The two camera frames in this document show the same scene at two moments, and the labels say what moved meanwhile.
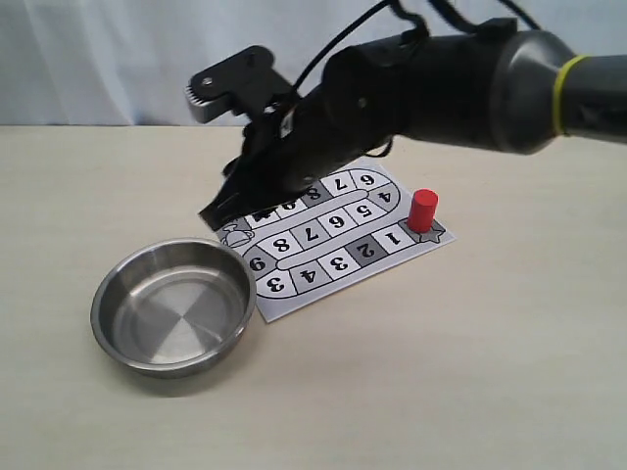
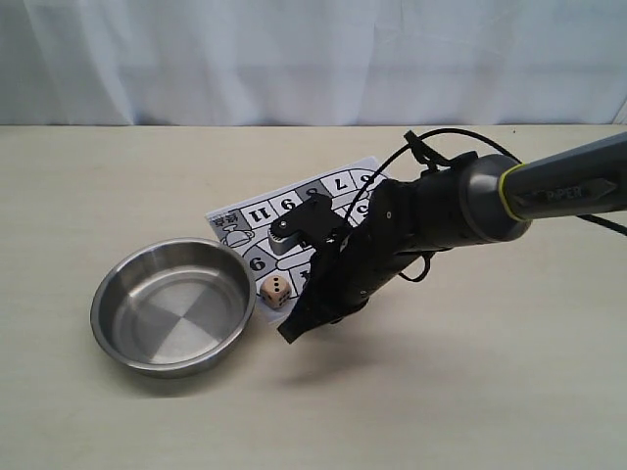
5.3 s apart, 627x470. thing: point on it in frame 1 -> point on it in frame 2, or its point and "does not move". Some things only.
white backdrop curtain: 130,63 does not move
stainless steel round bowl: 166,307 does not move
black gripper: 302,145 -> 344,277
